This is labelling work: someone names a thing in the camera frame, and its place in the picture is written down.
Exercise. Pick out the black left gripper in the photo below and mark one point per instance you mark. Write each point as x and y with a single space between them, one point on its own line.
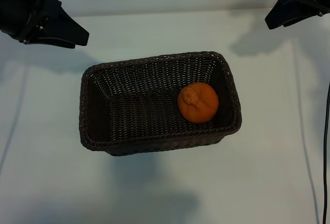
20 10

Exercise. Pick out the dark brown woven wicker basket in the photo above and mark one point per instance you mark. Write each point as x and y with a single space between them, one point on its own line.
144 110

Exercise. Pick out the orange fruit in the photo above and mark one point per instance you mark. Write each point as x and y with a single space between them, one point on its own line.
198 105

